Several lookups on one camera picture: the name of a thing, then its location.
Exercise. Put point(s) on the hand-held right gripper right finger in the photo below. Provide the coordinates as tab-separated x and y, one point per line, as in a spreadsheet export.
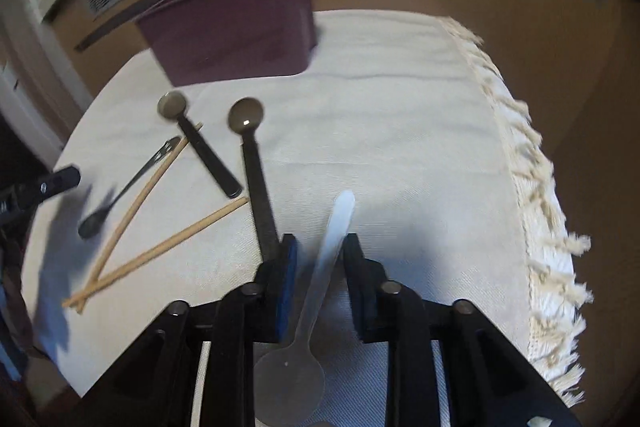
357	287

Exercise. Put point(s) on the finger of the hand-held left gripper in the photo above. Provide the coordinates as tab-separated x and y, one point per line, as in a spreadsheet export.
50	184

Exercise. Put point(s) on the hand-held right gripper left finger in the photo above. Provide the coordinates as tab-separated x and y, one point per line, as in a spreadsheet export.
287	279

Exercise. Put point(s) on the white plastic spoon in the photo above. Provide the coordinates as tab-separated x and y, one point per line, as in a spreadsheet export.
330	247

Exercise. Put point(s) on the maroon plastic utensil container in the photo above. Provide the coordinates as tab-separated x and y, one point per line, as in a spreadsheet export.
235	37

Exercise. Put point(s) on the wooden chopstick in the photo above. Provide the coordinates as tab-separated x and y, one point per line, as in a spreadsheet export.
175	241
137	202

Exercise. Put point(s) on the cream fringed tablecloth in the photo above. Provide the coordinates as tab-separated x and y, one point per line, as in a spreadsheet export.
400	132

